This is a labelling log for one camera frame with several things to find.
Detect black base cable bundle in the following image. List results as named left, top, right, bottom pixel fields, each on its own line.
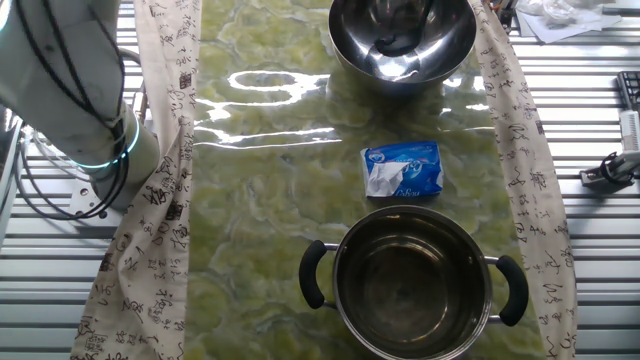
left=13, top=0, right=132, bottom=222

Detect black keyboard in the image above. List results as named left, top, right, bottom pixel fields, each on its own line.
left=617, top=69, right=640, bottom=112

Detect steel mixing bowl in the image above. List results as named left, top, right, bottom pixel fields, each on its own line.
left=327, top=0, right=479, bottom=94

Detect black camera cable loop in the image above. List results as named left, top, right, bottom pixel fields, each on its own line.
left=598, top=151, right=624, bottom=185

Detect white ribbed device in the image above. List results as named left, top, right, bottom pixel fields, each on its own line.
left=618, top=109, right=640, bottom=154

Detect steel pot with black handles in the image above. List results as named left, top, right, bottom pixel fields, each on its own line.
left=298, top=204, right=530, bottom=360

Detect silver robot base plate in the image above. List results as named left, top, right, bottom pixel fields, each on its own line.
left=68, top=182, right=126, bottom=221

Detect beige calligraphy cloth strip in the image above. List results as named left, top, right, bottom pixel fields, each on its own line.
left=467, top=0, right=579, bottom=360
left=69, top=0, right=204, bottom=360

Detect white paper sheets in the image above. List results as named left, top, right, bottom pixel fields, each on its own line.
left=514, top=0, right=624, bottom=45

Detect grey cable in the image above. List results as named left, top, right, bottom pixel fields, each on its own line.
left=118, top=46, right=144, bottom=67

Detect blue tissue pack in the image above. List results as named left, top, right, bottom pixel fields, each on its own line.
left=359, top=140, right=445, bottom=199

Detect green marble patterned mat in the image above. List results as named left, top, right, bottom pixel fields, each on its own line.
left=182, top=0, right=549, bottom=360

